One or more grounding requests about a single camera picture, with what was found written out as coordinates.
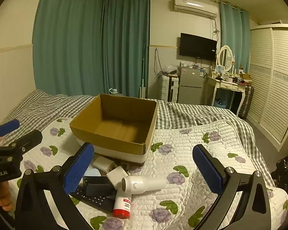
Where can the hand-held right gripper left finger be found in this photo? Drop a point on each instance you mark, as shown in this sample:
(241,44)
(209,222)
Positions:
(78,169)

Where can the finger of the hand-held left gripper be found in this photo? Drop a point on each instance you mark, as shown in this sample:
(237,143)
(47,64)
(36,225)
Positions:
(8,127)
(26,139)

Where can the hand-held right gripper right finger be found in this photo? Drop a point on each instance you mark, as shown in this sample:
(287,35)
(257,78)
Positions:
(207,170)

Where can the white charger adapter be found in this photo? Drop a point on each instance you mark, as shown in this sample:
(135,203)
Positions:
(103,163)

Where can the black rectangular case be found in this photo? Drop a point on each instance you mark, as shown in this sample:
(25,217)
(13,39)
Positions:
(98,186)

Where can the black remote control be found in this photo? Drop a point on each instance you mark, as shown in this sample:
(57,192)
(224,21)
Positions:
(98,201)

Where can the white square box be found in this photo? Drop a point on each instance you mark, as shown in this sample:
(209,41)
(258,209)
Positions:
(117,175)

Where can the white bottle with red cap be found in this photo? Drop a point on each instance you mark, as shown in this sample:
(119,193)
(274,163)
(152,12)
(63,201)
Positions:
(122,203)

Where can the cardboard box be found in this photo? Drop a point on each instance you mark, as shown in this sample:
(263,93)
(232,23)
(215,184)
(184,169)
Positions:
(110,115)

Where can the white handheld dryer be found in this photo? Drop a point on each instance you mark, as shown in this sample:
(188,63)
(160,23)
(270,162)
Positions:
(144,183)

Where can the person's left hand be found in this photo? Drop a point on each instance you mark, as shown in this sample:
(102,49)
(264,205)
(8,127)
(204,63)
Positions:
(3,196)

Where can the light blue flat item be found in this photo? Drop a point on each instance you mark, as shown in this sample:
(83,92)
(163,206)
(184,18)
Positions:
(93,172)

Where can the white floral quilt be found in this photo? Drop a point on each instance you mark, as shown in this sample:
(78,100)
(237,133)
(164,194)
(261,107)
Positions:
(182,148)

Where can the grey checked bed sheet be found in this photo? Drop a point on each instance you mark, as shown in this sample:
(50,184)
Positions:
(182,115)

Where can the blue bin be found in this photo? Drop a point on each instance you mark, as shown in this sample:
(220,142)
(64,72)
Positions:
(222,102)

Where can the dark floral clothing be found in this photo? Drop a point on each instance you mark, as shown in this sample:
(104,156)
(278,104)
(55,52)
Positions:
(286,170)

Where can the dark ribbed suitcase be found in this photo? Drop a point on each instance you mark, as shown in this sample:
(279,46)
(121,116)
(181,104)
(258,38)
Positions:
(246,100)

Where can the silver small fridge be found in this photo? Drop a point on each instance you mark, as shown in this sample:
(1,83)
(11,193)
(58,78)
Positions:
(190,86)

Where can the white dressing table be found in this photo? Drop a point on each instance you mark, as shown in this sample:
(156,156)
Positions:
(226,85)

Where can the white ribbed suitcase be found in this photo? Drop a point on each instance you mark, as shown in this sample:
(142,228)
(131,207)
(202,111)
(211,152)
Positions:
(169,88)

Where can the brown box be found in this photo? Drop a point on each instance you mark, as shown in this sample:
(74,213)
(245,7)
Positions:
(246,77)

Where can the teal curtain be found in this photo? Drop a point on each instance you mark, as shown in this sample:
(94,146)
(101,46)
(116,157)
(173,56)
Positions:
(67,40)
(235,36)
(126,45)

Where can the clear plastic bag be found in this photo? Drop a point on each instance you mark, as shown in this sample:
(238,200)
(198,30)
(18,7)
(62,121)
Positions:
(170,69)

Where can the white louvred wardrobe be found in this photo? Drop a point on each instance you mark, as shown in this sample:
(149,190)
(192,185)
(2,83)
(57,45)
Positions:
(273,83)

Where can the oval white vanity mirror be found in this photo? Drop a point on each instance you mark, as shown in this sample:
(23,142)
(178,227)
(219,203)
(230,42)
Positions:
(225,57)

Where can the white air conditioner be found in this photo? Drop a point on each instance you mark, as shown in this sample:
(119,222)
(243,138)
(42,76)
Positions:
(195,6)

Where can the black wall television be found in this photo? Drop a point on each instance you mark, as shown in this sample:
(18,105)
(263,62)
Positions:
(198,46)

